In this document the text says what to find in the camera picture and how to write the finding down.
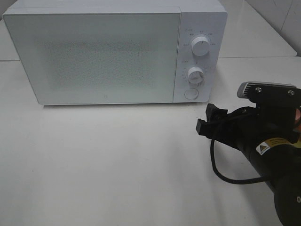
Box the white microwave oven body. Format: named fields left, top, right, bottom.
left=2, top=0, right=228, bottom=104

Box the white microwave door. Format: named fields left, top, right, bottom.
left=4, top=13, right=180, bottom=105

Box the lower white timer knob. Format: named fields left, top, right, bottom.
left=187, top=66, right=204, bottom=84

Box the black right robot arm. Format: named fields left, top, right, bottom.
left=196, top=104, right=301, bottom=226

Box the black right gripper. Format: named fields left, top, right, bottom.
left=196, top=103, right=301, bottom=153

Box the round white door button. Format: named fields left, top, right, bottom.
left=184, top=89, right=198, bottom=100

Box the upper white power knob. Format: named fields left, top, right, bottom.
left=191, top=35, right=211, bottom=57

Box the sandwich with lettuce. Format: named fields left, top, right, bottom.
left=295, top=108, right=301, bottom=148

